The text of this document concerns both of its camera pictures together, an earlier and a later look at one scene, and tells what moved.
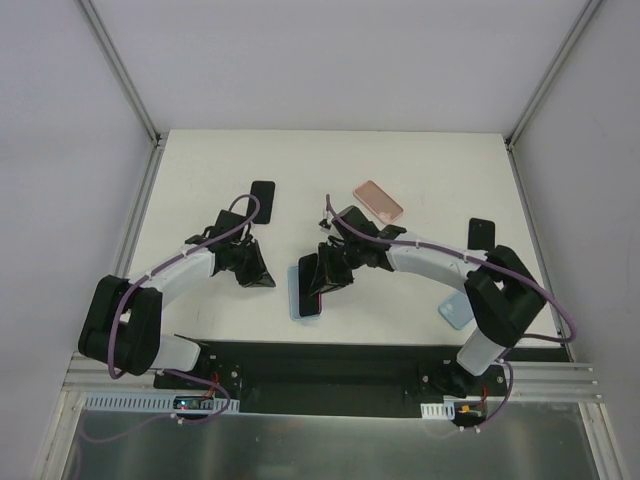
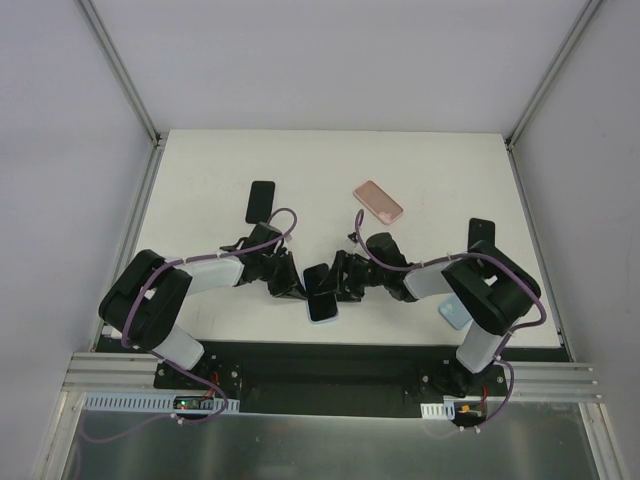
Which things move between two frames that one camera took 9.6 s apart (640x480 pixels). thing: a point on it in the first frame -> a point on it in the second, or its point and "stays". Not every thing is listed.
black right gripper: x=327 y=267 -> x=347 y=275
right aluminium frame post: x=543 y=86 stays
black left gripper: x=248 y=262 -> x=283 y=275
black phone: x=264 y=192 stays
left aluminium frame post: x=120 y=73 stays
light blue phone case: x=456 y=311 stays
